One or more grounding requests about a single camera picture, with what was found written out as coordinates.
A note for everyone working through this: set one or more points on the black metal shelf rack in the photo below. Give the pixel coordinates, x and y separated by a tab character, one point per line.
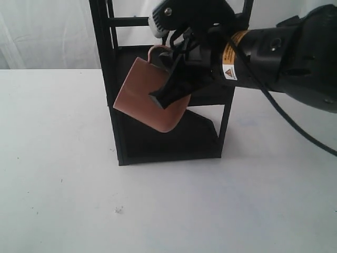
194	137

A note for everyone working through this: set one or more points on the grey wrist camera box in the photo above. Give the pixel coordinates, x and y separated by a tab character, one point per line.
156	20

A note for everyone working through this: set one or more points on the terracotta ceramic mug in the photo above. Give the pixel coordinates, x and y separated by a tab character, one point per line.
134	97

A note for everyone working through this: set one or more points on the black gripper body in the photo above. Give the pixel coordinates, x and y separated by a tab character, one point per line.
202	60

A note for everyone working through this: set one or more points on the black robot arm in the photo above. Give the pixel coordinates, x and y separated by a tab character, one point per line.
297	57

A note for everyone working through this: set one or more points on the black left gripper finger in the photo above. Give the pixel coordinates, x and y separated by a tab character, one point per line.
175	85

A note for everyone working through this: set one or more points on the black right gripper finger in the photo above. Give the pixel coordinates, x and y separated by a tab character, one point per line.
167	61

